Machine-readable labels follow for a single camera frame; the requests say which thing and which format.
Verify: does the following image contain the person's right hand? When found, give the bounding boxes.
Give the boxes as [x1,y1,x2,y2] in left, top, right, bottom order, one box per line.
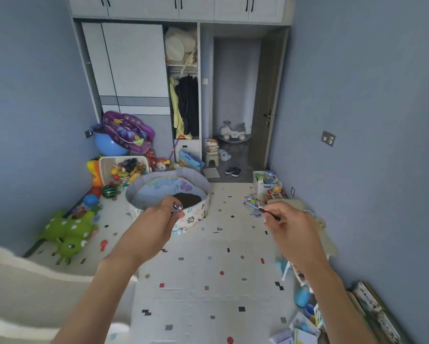
[263,201,330,267]

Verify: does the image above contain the person's left hand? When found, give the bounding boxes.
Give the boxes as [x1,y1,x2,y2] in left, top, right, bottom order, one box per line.
[119,196,185,259]

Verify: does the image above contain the thin black brush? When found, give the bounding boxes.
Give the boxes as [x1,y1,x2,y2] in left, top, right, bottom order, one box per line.
[243,201,282,222]

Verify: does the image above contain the person's left forearm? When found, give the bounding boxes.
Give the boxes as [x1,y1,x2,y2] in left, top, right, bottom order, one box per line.
[52,240,152,344]

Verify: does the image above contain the person's right forearm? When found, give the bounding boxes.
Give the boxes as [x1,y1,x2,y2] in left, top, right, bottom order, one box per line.
[298,254,377,344]

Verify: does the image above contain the round fabric play pool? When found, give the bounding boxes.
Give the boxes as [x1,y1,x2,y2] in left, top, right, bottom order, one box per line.
[125,165,211,236]

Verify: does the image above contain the white storage box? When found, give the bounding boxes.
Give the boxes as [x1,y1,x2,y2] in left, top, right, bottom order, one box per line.
[252,171,284,195]

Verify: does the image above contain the blue gift bag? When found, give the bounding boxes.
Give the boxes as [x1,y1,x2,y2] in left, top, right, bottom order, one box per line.
[178,150,206,172]

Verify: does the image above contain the pile of colourful toys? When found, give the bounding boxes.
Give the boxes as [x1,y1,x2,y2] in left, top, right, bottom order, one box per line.
[110,158,149,183]

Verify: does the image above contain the white toy bin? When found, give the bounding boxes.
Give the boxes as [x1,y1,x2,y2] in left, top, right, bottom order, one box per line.
[98,155,154,187]

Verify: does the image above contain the speckled white play mat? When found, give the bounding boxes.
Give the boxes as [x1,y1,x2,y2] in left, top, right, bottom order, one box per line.
[27,182,330,344]

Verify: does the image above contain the light blue plastic toy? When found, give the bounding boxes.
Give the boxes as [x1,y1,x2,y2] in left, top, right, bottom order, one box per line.
[294,284,310,308]

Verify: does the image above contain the orange yellow plastic toy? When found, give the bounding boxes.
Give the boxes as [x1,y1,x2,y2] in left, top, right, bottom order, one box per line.
[87,160,104,188]

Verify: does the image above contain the blue exercise ball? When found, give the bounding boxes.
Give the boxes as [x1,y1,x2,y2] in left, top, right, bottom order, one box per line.
[94,132,130,157]

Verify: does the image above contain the yellow hanging garment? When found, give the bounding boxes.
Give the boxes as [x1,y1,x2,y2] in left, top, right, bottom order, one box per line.
[169,77,194,140]

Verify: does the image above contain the white ride-on toy car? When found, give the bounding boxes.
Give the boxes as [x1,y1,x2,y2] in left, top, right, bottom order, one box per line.
[219,120,251,142]

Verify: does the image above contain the dark hanging clothes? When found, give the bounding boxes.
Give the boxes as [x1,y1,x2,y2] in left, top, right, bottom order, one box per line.
[174,74,200,137]

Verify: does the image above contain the green inflatable dinosaur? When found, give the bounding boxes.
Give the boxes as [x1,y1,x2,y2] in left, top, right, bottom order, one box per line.
[39,209,101,266]

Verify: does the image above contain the grey wooden door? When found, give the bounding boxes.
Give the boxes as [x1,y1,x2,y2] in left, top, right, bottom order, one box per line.
[248,28,290,171]

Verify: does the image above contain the picture books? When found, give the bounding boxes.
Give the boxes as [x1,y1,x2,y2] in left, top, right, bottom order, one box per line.
[346,281,406,344]

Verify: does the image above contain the white grey wardrobe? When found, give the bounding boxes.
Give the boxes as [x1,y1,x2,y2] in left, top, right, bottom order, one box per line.
[67,0,294,170]

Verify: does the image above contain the white padded furniture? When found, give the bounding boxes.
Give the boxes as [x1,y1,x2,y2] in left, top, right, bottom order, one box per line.
[0,240,140,344]

